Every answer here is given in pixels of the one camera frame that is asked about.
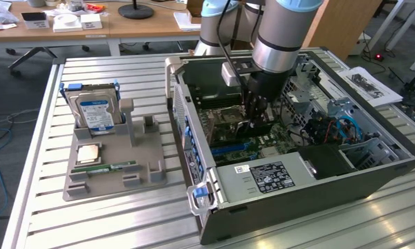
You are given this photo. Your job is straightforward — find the plain white box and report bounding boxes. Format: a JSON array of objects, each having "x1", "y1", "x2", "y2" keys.
[{"x1": 80, "y1": 13, "x2": 103, "y2": 31}]

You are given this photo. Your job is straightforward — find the blue wire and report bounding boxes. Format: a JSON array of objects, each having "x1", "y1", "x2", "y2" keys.
[{"x1": 335, "y1": 115, "x2": 364, "y2": 143}]

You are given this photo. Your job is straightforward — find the brown cardboard box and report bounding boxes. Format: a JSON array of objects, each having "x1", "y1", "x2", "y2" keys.
[{"x1": 185, "y1": 0, "x2": 204, "y2": 18}]

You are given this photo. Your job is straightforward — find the wooden cabinet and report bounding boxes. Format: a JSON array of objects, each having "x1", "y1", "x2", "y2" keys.
[{"x1": 300, "y1": 0, "x2": 383, "y2": 60}]

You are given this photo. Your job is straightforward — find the grey parts rack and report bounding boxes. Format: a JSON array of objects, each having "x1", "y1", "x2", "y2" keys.
[{"x1": 61, "y1": 98, "x2": 168, "y2": 202}]

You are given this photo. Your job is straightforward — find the black open PC case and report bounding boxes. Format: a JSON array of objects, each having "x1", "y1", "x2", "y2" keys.
[{"x1": 164, "y1": 50, "x2": 415, "y2": 246}]

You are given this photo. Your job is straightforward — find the green motherboard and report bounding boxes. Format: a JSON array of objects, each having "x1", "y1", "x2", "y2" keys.
[{"x1": 195, "y1": 94, "x2": 296, "y2": 167}]

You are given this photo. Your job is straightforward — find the green RAM stick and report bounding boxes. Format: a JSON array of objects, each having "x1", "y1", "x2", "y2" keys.
[{"x1": 71, "y1": 160, "x2": 139, "y2": 174}]

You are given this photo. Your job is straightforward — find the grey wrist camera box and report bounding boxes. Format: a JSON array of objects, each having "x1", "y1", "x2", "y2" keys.
[{"x1": 220, "y1": 61, "x2": 260, "y2": 88}]

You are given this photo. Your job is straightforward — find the CPU socket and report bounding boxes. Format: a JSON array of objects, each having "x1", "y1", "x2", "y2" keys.
[{"x1": 216, "y1": 106, "x2": 246, "y2": 123}]

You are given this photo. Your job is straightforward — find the metal disk bay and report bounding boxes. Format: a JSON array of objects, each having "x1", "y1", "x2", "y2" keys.
[{"x1": 338, "y1": 137, "x2": 400, "y2": 171}]

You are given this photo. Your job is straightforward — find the black tripod stand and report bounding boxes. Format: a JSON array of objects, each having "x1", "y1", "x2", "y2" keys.
[{"x1": 388, "y1": 51, "x2": 415, "y2": 122}]

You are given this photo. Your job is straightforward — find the wooden desk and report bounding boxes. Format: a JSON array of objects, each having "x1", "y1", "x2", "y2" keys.
[{"x1": 0, "y1": 0, "x2": 300, "y2": 57}]

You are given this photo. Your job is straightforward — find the red wire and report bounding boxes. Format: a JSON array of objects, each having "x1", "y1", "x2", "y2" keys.
[{"x1": 324, "y1": 120, "x2": 347, "y2": 143}]

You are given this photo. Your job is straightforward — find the graphics card with black fan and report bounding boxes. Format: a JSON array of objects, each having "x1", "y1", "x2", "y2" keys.
[{"x1": 206, "y1": 114, "x2": 275, "y2": 144}]

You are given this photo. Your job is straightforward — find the clear plastic bag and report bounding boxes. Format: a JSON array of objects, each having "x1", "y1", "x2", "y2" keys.
[{"x1": 0, "y1": 0, "x2": 21, "y2": 24}]

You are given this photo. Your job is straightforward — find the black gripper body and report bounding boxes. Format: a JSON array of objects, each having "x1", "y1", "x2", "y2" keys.
[{"x1": 246, "y1": 68, "x2": 291, "y2": 102}]

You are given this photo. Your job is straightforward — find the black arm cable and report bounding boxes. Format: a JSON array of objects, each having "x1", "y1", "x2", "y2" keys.
[{"x1": 216, "y1": 0, "x2": 244, "y2": 88}]

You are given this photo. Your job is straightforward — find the metal drive cage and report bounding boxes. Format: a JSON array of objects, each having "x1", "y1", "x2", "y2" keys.
[{"x1": 279, "y1": 75, "x2": 332, "y2": 125}]

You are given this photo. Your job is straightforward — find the stack of printed papers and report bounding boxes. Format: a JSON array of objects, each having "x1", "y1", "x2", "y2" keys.
[{"x1": 336, "y1": 66, "x2": 404, "y2": 108}]

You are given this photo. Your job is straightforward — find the grey power supply unit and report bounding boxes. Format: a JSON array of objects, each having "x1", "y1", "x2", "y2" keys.
[{"x1": 216, "y1": 151, "x2": 315, "y2": 203}]

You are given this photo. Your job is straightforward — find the black round lamp base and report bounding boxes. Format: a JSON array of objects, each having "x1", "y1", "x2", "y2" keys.
[{"x1": 117, "y1": 0, "x2": 156, "y2": 20}]

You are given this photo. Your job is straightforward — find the white box with black top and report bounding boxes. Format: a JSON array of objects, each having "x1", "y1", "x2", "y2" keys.
[{"x1": 20, "y1": 11, "x2": 51, "y2": 30}]

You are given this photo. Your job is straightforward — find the red packet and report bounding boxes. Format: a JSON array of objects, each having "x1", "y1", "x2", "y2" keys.
[{"x1": 84, "y1": 3, "x2": 107, "y2": 13}]

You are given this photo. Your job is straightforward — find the black chair base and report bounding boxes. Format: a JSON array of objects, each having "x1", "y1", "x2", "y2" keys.
[{"x1": 8, "y1": 46, "x2": 91, "y2": 77}]

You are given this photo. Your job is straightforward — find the white booklets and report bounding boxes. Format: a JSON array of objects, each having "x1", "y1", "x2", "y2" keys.
[{"x1": 173, "y1": 11, "x2": 202, "y2": 32}]

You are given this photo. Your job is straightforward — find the hard disk in blue caddy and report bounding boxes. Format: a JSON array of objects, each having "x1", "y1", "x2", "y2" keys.
[{"x1": 60, "y1": 80, "x2": 123, "y2": 137}]

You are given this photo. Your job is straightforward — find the silver CPU chip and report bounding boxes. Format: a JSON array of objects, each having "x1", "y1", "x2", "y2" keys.
[{"x1": 75, "y1": 144, "x2": 103, "y2": 165}]

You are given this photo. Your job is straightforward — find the white tape roll on box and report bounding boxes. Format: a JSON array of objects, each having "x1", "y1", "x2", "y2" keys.
[{"x1": 52, "y1": 14, "x2": 84, "y2": 33}]

